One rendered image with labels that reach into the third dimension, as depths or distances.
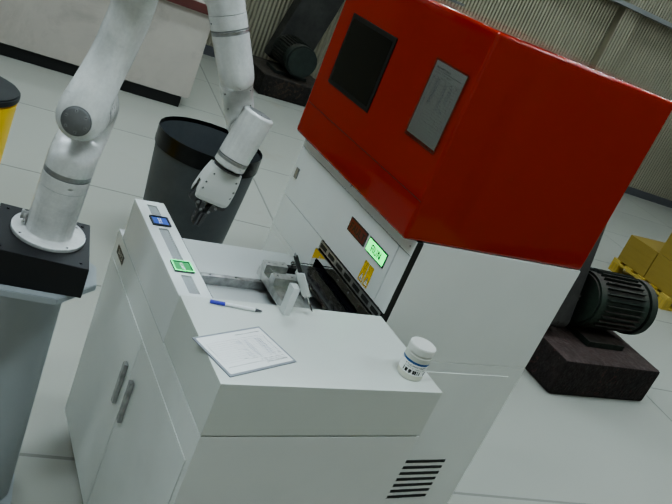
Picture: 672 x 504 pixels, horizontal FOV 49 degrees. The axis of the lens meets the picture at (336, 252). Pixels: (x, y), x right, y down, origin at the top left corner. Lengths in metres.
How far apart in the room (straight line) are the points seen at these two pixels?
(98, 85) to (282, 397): 0.84
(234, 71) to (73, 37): 5.10
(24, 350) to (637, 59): 11.10
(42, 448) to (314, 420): 1.26
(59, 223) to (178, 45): 4.99
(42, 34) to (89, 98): 5.04
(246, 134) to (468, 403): 1.29
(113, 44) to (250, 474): 1.06
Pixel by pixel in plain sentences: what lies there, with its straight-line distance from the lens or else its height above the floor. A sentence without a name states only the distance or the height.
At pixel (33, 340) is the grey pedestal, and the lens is 2.19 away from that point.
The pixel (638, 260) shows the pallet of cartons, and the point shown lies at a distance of 7.87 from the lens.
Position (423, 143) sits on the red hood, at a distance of 2.07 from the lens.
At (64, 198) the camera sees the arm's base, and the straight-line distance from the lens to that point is 1.99.
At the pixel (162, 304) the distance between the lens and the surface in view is 1.99.
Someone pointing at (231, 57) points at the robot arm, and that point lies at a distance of 1.81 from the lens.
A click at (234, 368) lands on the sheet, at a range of 1.68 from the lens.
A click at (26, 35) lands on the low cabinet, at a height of 0.23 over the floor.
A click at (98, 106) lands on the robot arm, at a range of 1.85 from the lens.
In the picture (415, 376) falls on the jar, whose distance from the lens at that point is 1.93.
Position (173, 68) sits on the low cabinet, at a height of 0.34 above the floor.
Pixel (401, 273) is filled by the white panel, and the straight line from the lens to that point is 2.13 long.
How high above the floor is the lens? 1.87
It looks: 21 degrees down
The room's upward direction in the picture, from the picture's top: 23 degrees clockwise
